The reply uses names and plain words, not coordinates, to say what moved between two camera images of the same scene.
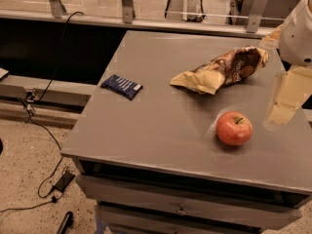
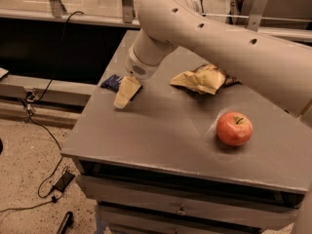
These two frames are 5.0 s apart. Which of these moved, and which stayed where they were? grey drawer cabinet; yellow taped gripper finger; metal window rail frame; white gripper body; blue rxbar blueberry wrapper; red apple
Moved: white gripper body; yellow taped gripper finger
Stayed: red apple; metal window rail frame; grey drawer cabinet; blue rxbar blueberry wrapper
